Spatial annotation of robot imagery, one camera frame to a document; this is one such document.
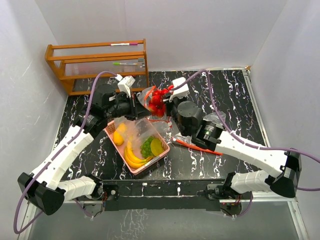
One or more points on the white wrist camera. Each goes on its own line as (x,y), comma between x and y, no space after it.
(125,83)
(182,91)

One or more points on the green cap marker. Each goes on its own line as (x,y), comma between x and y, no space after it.
(124,64)

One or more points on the wooden shelf rack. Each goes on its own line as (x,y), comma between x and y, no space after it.
(73,62)

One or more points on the pink perforated plastic basket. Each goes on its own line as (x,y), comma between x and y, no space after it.
(111,127)

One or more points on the green grape bunch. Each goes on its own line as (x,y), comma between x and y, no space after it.
(145,148)

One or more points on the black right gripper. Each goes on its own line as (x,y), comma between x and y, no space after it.
(174,100)

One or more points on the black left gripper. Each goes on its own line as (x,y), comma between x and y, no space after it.
(137,110)

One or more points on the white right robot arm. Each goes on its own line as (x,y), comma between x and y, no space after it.
(279,170)

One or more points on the yellow lemon slice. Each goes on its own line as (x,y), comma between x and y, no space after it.
(156,147)

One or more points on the grey binder clip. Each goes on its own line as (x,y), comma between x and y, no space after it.
(141,62)

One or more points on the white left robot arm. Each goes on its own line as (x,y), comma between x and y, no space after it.
(43,187)

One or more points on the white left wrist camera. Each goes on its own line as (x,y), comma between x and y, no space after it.
(125,83)

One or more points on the yellow banana bunch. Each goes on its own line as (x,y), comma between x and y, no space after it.
(132,160)

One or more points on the yellow mango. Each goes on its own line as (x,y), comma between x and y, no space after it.
(119,134)

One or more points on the clear orange-zip bag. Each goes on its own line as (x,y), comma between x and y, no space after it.
(139,130)

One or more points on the red strawberry bunch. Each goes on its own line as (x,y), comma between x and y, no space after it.
(154,101)

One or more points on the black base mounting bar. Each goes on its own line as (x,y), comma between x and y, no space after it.
(178,194)

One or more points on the pink cap marker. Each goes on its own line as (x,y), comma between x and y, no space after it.
(124,44)

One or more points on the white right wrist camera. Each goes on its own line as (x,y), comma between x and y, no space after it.
(182,91)

